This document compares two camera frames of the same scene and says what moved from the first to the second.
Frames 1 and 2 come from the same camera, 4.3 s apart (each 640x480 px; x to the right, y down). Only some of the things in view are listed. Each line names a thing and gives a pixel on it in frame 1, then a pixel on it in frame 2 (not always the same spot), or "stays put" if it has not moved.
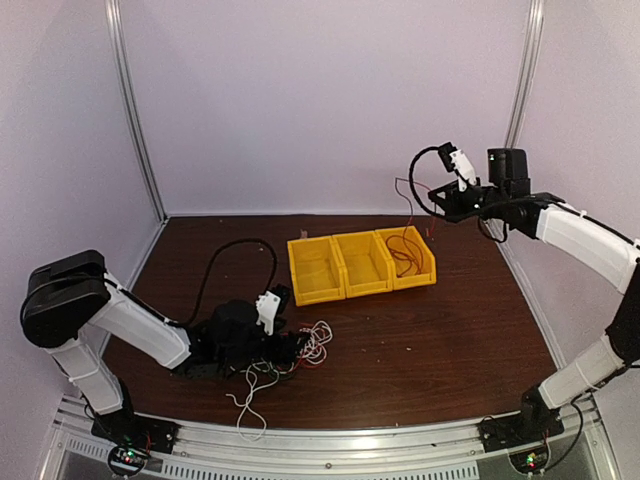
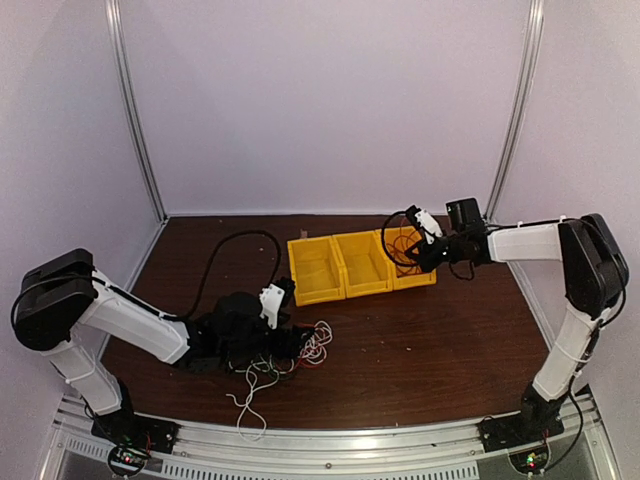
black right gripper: (453, 209) → (424, 256)
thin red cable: (411, 204) → (403, 263)
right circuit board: (530, 461) stays put
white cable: (318, 340) stays put
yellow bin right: (413, 262) stays put
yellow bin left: (316, 270) stays put
